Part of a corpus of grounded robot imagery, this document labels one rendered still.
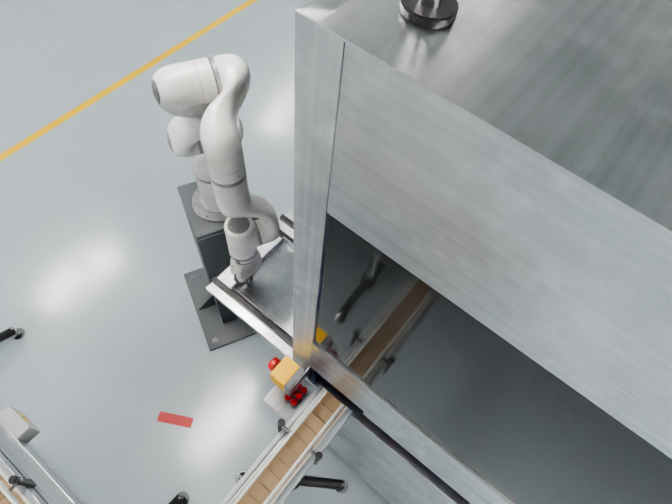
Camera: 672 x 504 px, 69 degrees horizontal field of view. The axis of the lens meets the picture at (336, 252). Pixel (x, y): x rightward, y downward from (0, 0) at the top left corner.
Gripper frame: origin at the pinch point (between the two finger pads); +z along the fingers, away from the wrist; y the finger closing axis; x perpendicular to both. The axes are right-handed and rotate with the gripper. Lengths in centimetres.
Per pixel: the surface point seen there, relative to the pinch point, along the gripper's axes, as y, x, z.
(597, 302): -13, -72, -104
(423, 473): -12, -80, 5
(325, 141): -13, -37, -102
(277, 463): -37, -46, 0
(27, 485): -82, 1, 0
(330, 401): -14.4, -47.1, -0.1
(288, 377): -19.1, -34.9, -10.3
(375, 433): -12, -63, 5
